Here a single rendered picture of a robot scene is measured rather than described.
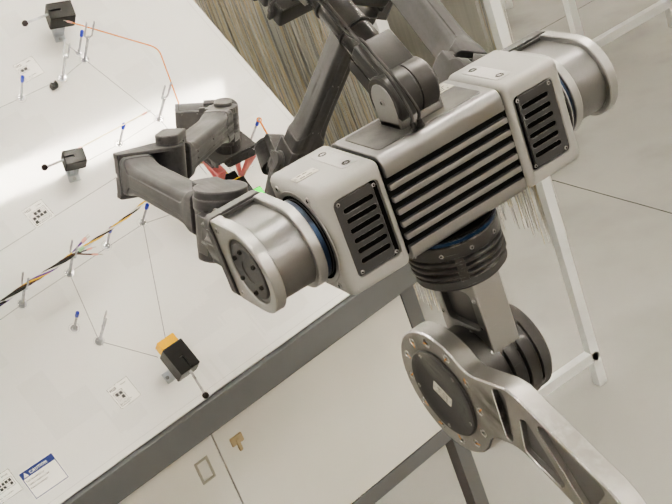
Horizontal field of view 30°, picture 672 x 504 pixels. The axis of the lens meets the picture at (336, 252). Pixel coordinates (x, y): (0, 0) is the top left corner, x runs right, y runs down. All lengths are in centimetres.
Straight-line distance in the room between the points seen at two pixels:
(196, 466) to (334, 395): 36
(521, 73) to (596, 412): 205
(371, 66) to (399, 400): 140
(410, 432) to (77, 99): 107
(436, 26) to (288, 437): 107
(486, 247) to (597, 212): 295
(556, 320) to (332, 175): 256
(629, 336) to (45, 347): 196
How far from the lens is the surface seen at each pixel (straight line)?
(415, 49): 362
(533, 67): 168
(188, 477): 261
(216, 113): 242
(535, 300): 419
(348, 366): 278
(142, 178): 198
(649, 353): 379
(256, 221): 157
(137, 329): 257
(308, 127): 236
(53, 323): 256
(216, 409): 255
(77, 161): 264
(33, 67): 283
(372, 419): 286
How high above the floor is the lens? 210
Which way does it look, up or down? 25 degrees down
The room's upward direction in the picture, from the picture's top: 21 degrees counter-clockwise
